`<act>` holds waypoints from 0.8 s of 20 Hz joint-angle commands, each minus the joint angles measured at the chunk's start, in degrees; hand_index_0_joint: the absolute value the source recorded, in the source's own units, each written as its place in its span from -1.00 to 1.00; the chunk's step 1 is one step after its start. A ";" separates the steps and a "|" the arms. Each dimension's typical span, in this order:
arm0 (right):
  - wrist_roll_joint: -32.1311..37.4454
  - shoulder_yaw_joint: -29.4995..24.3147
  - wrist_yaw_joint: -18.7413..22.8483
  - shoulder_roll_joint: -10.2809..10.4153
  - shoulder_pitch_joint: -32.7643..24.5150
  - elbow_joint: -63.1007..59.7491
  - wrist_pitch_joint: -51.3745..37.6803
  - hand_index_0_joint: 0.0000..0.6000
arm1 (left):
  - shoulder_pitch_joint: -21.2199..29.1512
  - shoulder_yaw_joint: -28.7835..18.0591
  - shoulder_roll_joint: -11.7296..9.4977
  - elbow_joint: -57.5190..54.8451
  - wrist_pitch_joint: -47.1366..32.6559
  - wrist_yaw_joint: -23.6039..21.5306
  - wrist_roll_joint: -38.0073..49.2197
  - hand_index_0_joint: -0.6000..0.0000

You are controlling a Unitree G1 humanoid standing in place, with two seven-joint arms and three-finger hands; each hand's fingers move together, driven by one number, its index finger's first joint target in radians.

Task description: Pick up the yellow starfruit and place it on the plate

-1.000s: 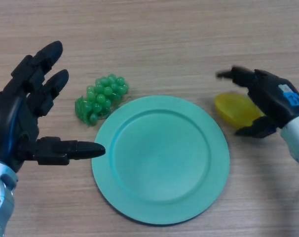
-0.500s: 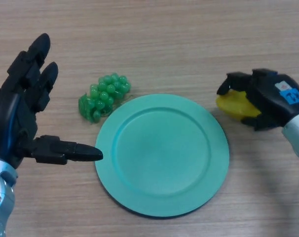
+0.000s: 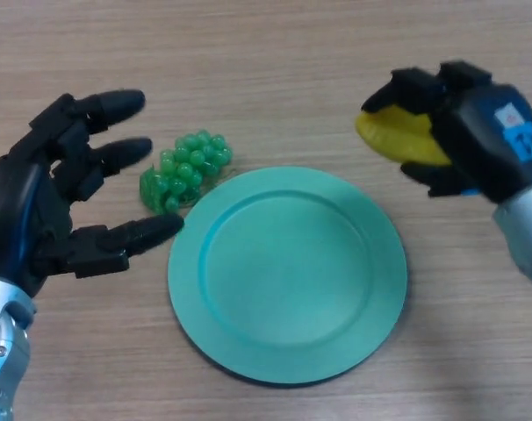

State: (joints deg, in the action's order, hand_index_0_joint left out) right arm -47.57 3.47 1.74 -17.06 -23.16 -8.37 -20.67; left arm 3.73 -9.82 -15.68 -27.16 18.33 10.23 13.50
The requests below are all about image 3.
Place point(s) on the green round plate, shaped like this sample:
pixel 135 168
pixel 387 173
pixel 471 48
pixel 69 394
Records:
pixel 288 276

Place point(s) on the yellow starfruit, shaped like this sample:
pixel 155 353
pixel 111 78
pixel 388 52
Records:
pixel 397 136

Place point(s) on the green grape bunch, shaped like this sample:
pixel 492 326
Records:
pixel 187 171

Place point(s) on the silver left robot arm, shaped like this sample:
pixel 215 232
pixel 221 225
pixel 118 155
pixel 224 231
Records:
pixel 2 342

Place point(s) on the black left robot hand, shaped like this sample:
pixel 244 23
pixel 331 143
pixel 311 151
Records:
pixel 16 197

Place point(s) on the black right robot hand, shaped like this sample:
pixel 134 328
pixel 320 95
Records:
pixel 476 140

